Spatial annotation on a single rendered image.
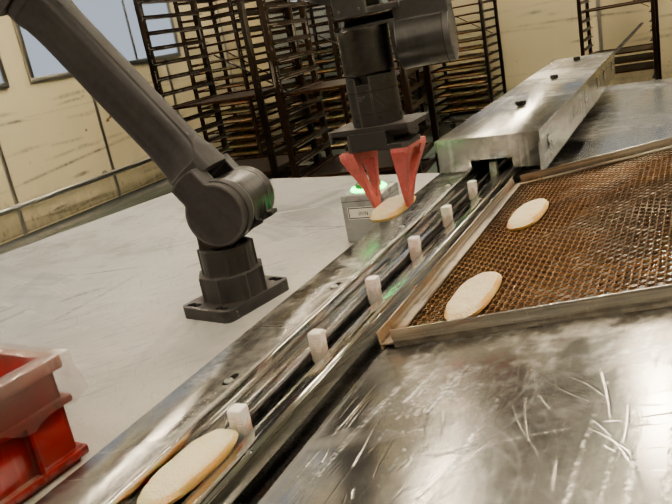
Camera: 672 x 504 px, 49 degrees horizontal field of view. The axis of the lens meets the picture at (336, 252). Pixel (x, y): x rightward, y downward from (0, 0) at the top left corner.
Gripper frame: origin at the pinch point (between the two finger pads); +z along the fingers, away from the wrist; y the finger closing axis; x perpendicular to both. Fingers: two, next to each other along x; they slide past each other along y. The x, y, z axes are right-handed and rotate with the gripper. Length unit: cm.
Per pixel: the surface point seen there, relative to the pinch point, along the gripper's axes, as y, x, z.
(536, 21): 111, -700, 8
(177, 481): 0.8, 44.2, 7.4
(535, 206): -15.6, -2.5, 2.8
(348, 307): 2.3, 11.8, 8.4
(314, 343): 0.8, 22.6, 7.4
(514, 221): -14.0, 1.3, 3.2
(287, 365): 2.5, 25.2, 8.4
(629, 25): 27, -700, 27
